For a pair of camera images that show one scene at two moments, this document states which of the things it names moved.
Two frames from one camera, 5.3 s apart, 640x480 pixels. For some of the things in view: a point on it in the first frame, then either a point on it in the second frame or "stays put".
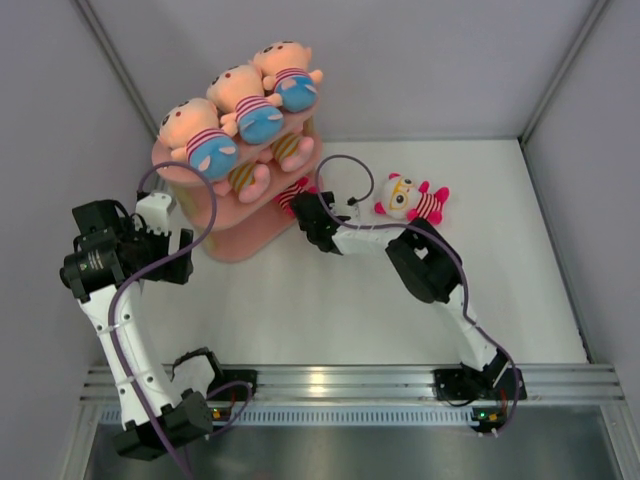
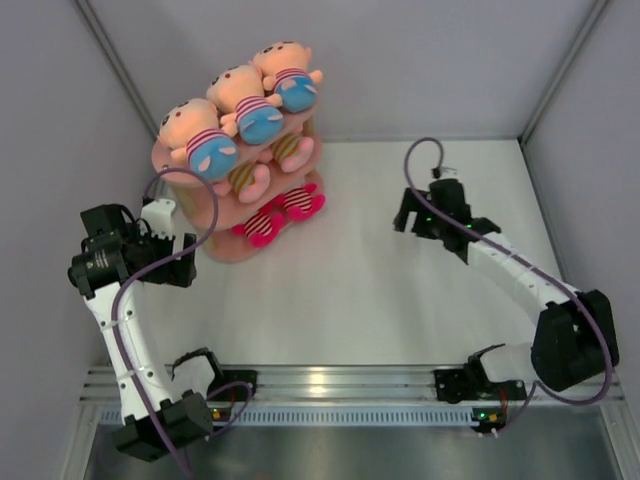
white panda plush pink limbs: x=285 y=197 -> x=263 y=226
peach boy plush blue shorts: x=191 y=128 stays put
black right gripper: x=328 y=199 -> x=410 y=203
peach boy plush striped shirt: x=288 y=64 stays put
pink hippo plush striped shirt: x=248 y=182 stays put
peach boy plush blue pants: x=240 y=91 stays put
